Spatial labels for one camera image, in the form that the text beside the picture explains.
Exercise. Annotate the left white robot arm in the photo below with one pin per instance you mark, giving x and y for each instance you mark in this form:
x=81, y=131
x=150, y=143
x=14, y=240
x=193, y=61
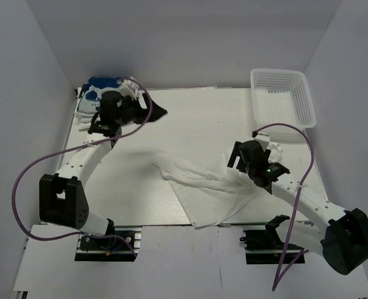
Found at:
x=62, y=199

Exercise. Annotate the white plastic basket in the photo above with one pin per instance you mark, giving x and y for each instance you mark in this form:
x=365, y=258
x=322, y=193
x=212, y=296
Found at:
x=281, y=96

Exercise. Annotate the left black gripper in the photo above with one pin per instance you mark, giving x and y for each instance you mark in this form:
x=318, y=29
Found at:
x=126, y=101

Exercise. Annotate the blue white t shirt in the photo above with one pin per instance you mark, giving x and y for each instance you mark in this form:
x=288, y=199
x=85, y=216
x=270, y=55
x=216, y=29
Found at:
x=91, y=93

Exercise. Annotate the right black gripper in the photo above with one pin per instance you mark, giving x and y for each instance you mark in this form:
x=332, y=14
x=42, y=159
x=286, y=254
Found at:
x=235, y=153

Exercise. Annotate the folded white t shirt stack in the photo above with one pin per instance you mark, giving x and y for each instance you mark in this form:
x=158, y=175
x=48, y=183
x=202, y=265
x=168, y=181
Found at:
x=127, y=87

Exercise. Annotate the white t shirt robot print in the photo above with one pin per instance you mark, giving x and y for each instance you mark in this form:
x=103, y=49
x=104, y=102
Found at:
x=211, y=193

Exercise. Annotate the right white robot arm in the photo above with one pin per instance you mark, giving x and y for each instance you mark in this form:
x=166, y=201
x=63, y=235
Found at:
x=340, y=236

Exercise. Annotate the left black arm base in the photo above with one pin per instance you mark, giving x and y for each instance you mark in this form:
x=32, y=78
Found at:
x=90, y=249

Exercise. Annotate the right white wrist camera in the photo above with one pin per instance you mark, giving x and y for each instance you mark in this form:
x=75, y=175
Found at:
x=262, y=137

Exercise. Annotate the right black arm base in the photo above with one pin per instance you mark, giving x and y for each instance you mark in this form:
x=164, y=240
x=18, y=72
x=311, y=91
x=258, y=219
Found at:
x=264, y=246

